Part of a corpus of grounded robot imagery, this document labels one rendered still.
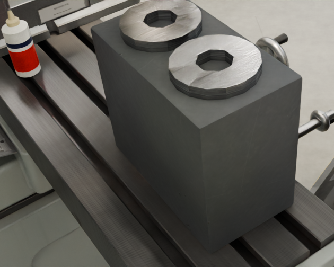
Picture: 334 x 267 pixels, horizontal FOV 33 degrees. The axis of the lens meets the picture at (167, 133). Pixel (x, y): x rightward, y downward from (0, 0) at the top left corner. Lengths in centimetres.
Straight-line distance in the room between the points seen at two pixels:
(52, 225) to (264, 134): 59
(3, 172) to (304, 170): 125
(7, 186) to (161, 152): 42
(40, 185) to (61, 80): 18
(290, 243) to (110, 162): 25
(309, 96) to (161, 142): 172
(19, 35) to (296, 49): 179
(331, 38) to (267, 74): 207
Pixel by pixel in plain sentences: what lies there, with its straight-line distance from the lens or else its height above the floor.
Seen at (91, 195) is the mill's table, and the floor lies 92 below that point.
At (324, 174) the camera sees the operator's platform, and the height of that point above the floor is 40.
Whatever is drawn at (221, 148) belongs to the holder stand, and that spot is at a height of 107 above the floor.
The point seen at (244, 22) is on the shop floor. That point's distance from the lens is 273.
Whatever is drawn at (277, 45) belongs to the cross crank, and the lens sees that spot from 137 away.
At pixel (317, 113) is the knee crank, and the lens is 141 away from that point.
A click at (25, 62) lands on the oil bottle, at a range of 92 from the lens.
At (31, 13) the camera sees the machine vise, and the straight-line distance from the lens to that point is 101.
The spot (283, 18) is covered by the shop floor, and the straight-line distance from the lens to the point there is 275.
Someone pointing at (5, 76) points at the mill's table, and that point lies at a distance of 96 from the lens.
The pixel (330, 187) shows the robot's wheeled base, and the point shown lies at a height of 60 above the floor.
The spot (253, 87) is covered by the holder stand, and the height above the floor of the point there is 110.
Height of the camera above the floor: 144
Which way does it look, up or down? 42 degrees down
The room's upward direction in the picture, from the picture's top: 8 degrees counter-clockwise
